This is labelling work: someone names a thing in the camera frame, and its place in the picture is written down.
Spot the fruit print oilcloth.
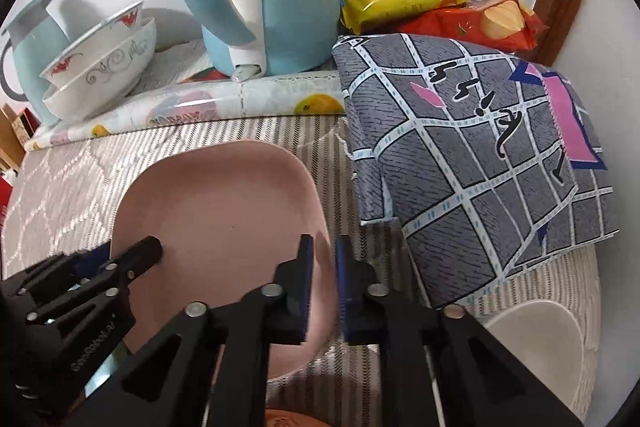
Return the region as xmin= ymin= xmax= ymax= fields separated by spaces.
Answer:
xmin=24 ymin=39 xmax=348 ymax=152

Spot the red patterned ceramic bowl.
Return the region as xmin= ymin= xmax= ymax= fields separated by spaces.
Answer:
xmin=39 ymin=1 xmax=146 ymax=90

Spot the brown bowl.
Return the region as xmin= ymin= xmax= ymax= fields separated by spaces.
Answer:
xmin=265 ymin=409 xmax=381 ymax=427

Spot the grey patterned ceramic bowl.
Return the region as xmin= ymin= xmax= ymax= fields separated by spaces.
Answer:
xmin=42 ymin=17 xmax=157 ymax=124

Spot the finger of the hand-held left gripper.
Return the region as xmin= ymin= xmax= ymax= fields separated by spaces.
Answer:
xmin=50 ymin=242 xmax=112 ymax=280
xmin=102 ymin=236 xmax=164 ymax=289

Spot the red chip bag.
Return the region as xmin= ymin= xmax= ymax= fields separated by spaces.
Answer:
xmin=395 ymin=0 xmax=545 ymax=54

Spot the white bowl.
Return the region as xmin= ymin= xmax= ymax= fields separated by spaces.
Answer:
xmin=480 ymin=299 xmax=601 ymax=427

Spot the light blue thermos jug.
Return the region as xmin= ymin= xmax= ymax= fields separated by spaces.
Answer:
xmin=0 ymin=0 xmax=72 ymax=128

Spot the striped quilted table cover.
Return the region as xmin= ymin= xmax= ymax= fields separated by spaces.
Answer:
xmin=0 ymin=112 xmax=601 ymax=427

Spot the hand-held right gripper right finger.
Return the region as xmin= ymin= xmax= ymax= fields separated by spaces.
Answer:
xmin=334 ymin=235 xmax=586 ymax=427

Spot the pink plate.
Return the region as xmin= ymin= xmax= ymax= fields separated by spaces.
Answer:
xmin=110 ymin=141 xmax=337 ymax=382

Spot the brown paper bag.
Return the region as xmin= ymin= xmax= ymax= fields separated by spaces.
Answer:
xmin=0 ymin=103 xmax=34 ymax=168

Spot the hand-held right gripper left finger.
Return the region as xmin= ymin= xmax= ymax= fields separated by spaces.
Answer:
xmin=65 ymin=234 xmax=321 ymax=427

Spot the grey checked printed cloth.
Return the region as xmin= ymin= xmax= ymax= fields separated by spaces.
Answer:
xmin=331 ymin=33 xmax=622 ymax=310

